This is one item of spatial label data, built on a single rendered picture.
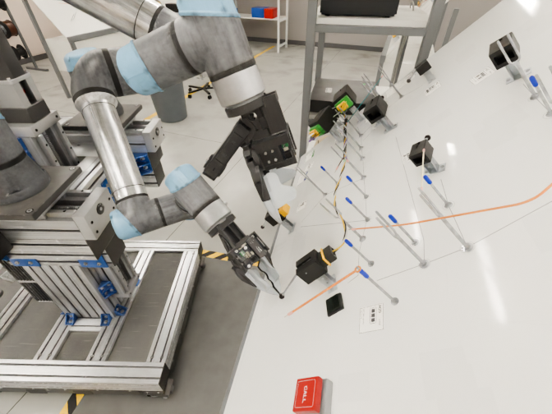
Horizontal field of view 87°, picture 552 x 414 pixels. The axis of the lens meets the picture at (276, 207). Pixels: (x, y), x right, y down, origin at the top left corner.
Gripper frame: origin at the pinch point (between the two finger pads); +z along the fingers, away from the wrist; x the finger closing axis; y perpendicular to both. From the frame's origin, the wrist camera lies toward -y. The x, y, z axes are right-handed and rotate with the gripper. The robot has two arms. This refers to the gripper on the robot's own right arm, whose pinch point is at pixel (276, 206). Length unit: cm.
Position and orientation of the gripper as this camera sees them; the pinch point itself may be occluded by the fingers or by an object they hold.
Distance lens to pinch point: 55.7
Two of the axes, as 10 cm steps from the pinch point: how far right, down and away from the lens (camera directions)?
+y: 9.4, -2.7, -2.2
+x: 0.5, -5.1, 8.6
